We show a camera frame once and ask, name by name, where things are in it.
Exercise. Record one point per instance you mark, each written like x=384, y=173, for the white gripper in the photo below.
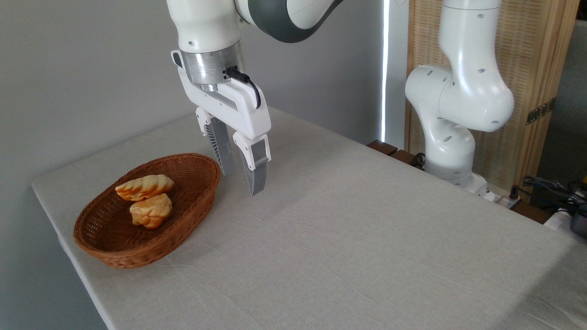
x=238, y=110

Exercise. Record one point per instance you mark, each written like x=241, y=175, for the wooden bamboo folding screen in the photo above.
x=527, y=46

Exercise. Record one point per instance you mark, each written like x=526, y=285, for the round bread roll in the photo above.
x=151, y=211

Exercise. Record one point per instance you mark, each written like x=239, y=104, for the metal screen hinge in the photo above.
x=541, y=111

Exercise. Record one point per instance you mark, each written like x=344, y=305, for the brown wicker basket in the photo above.
x=114, y=250

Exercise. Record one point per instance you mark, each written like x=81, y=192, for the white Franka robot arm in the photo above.
x=467, y=91

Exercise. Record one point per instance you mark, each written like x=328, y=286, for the long braided bread loaf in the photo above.
x=144, y=187

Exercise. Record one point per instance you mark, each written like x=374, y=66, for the dark grey device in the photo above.
x=580, y=223

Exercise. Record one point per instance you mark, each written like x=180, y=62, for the light grey tablecloth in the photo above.
x=344, y=252

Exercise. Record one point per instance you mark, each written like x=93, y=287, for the white base connector block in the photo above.
x=497, y=197

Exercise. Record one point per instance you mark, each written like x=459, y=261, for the dark brown wooden frame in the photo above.
x=383, y=147

